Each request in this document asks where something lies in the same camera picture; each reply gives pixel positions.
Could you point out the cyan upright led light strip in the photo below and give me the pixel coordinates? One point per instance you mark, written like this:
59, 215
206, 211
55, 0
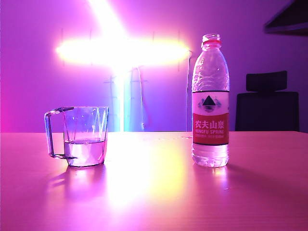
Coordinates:
122, 101

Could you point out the slanted led light strip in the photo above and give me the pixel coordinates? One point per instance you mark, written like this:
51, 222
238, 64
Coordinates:
106, 16

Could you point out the transparent faceted glass mug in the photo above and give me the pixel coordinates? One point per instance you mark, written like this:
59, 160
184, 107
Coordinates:
84, 144

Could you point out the long horizontal led light bar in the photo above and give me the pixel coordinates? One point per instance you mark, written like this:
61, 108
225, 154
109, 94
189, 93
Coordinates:
120, 50

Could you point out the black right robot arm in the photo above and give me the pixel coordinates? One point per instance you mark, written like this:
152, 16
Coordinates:
293, 19

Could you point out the clear plastic water bottle red label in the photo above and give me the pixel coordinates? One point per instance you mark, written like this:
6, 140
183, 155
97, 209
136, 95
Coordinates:
209, 120

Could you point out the black office chair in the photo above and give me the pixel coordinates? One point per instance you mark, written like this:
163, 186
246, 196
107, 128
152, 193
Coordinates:
267, 108

